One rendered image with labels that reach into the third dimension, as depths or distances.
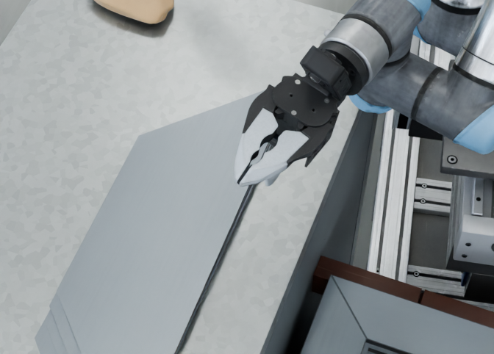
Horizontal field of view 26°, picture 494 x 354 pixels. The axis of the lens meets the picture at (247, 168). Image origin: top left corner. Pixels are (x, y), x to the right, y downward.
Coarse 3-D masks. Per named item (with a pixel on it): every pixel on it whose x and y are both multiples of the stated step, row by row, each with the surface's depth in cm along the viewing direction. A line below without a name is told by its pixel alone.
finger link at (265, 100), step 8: (272, 88) 121; (264, 96) 120; (272, 96) 120; (256, 104) 119; (264, 104) 119; (272, 104) 119; (248, 112) 119; (256, 112) 119; (272, 112) 119; (248, 120) 118
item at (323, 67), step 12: (312, 48) 114; (312, 60) 113; (324, 60) 113; (336, 60) 114; (312, 72) 114; (324, 72) 113; (336, 72) 113; (324, 84) 115; (336, 84) 114; (348, 84) 121; (336, 96) 121
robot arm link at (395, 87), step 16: (384, 64) 133; (400, 64) 134; (416, 64) 135; (432, 64) 136; (384, 80) 135; (400, 80) 134; (416, 80) 134; (352, 96) 141; (368, 96) 138; (384, 96) 136; (400, 96) 135; (416, 96) 133; (400, 112) 137
